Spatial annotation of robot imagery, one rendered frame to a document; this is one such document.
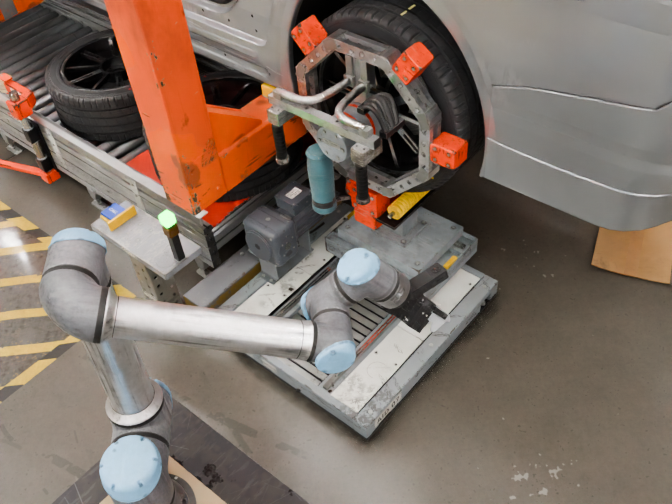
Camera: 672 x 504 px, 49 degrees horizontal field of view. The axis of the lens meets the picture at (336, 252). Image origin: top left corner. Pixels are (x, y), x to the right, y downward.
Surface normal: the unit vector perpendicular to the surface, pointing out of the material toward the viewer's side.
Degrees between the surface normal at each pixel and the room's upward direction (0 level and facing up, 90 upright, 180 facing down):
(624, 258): 1
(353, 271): 32
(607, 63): 90
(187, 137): 90
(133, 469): 4
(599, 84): 90
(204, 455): 0
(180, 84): 90
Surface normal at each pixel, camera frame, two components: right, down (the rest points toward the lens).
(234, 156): 0.76, 0.42
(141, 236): -0.07, -0.70
